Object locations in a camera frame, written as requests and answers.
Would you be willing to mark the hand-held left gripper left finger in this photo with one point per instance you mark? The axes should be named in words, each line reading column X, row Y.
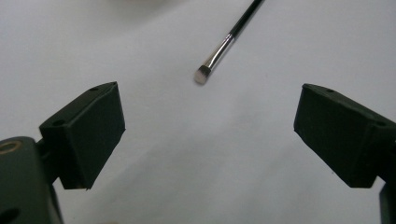
column 84, row 133

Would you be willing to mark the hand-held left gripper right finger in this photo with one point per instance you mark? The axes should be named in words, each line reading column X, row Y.
column 345, row 137

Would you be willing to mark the dark spoon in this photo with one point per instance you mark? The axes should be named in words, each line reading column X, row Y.
column 218, row 54

